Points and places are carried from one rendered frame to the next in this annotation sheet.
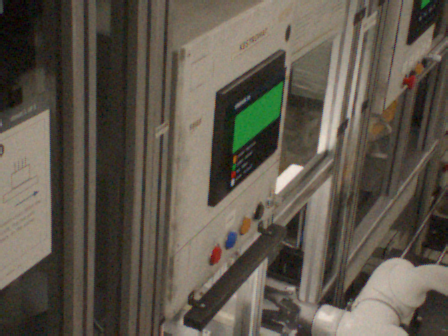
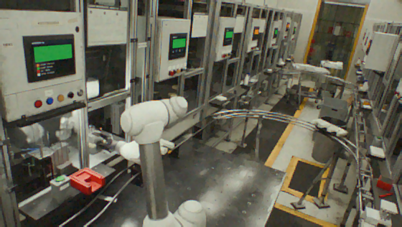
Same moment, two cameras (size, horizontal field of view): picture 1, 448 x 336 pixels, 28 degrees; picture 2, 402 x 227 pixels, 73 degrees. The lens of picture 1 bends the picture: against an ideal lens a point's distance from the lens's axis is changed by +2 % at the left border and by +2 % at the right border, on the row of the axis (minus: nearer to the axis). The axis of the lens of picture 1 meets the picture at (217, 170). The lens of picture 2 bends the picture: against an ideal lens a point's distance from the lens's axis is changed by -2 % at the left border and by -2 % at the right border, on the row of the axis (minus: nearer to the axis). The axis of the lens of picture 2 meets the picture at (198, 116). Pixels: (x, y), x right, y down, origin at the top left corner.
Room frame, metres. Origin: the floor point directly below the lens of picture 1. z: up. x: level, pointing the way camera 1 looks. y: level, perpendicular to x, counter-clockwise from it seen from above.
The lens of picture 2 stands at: (0.15, -0.77, 1.92)
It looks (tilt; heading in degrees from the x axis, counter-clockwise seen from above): 22 degrees down; 1
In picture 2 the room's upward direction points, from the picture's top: 7 degrees clockwise
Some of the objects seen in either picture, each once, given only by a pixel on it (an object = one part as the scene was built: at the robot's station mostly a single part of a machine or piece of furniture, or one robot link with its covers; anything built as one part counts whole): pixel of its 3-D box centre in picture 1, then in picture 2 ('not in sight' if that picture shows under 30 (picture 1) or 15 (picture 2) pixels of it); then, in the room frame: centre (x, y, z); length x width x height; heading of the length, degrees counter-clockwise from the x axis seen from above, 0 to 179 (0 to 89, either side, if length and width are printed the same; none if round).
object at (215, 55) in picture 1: (177, 129); (31, 59); (1.42, 0.08, 1.60); 0.42 x 0.29 x 0.46; 155
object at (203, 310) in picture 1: (237, 266); (54, 111); (1.36, -0.05, 1.37); 0.36 x 0.04 x 0.04; 155
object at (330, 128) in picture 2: not in sight; (327, 128); (2.93, -2.15, 0.84); 0.37 x 0.14 x 0.10; 33
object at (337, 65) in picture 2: not in sight; (328, 78); (7.55, -4.07, 0.48); 0.84 x 0.58 x 0.97; 163
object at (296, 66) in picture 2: not in sight; (306, 84); (6.57, -3.17, 0.48); 0.88 x 0.56 x 0.96; 83
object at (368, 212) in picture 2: not in sight; (377, 215); (1.44, -1.86, 0.92); 0.13 x 0.10 x 0.09; 65
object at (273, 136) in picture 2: not in sight; (286, 111); (5.80, -2.59, 0.01); 5.85 x 0.59 x 0.01; 155
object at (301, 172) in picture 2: not in sight; (306, 177); (3.24, -2.24, 0.01); 1.00 x 0.55 x 0.01; 155
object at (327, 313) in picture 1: (328, 325); (121, 148); (1.71, -0.28, 1.01); 0.09 x 0.06 x 0.09; 155
